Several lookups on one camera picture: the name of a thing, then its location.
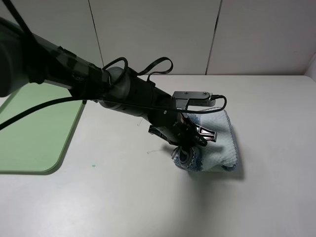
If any green plastic tray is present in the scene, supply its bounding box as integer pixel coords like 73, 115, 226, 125
0, 83, 84, 174

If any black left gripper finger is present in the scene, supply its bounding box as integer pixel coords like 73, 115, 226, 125
194, 124, 217, 143
172, 142, 207, 155

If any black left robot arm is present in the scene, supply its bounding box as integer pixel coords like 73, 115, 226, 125
0, 19, 219, 152

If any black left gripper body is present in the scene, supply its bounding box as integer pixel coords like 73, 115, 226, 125
148, 116, 197, 146

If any black left camera cable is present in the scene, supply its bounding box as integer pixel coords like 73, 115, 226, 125
0, 0, 228, 130

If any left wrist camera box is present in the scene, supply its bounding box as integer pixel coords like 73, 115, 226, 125
172, 91, 216, 110

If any blue white striped towel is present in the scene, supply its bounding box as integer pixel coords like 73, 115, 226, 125
171, 110, 239, 172

